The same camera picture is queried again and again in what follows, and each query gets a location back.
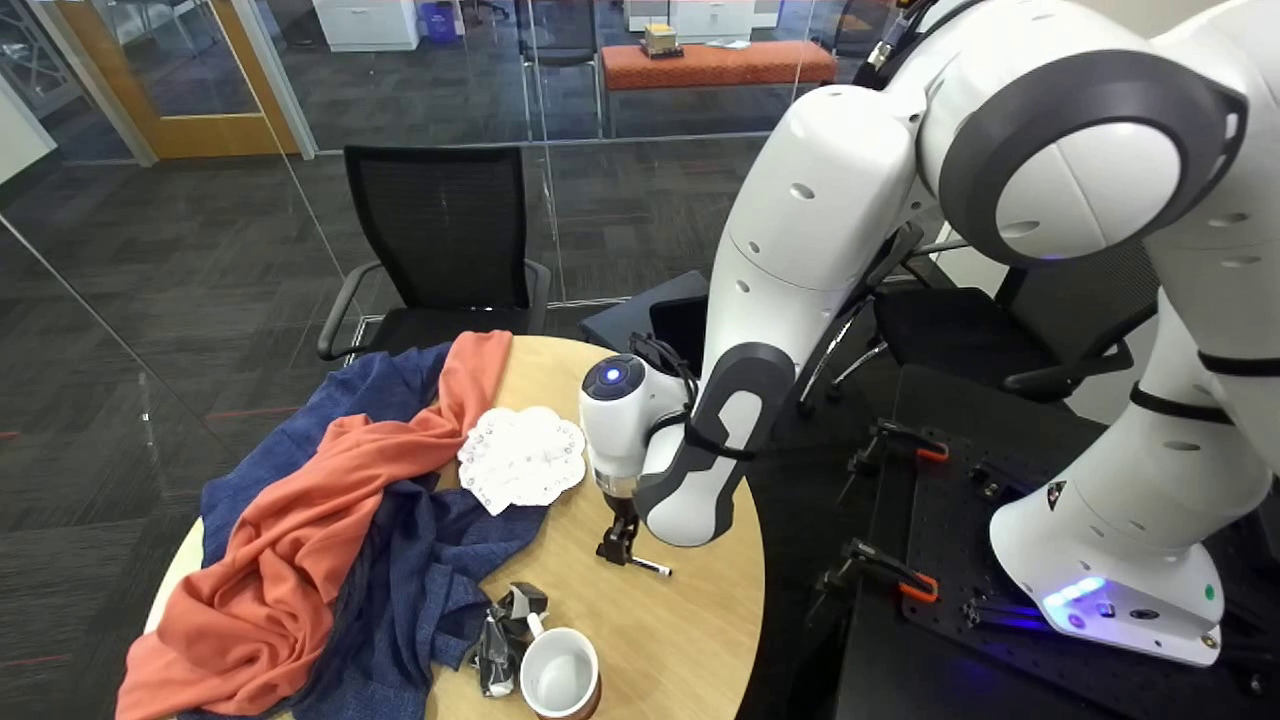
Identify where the black chair behind robot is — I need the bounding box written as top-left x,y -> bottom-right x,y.
877,244 -> 1162,406

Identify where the orange black clamp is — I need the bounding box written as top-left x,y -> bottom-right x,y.
849,420 -> 953,478
815,541 -> 940,604

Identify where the white lace doily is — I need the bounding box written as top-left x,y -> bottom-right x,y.
458,406 -> 586,517

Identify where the blue cloth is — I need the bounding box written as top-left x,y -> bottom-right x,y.
202,344 -> 545,720

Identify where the wooden door frame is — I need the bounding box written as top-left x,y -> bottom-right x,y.
48,0 -> 316,161

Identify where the orange black clamp lower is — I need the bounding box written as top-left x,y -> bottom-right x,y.
815,541 -> 940,604

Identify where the crumpled grey tape wad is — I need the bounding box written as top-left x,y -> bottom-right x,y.
474,582 -> 549,700

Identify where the black and white brush pen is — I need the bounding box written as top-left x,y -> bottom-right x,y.
619,556 -> 675,582

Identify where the black office chair near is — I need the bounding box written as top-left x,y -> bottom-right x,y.
316,146 -> 553,359

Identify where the orange black clamp upper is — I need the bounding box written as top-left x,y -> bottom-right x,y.
849,420 -> 953,478

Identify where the black perforated mounting board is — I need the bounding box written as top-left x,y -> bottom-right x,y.
832,356 -> 1280,720

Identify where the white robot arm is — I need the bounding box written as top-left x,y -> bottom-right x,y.
580,0 -> 1280,668

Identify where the orange bench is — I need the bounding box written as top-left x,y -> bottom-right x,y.
602,40 -> 835,92

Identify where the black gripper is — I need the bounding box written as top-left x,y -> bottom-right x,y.
598,496 -> 642,566

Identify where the orange cloth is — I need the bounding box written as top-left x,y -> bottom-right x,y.
116,332 -> 512,720

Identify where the red and white mug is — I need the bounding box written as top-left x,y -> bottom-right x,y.
522,618 -> 602,720

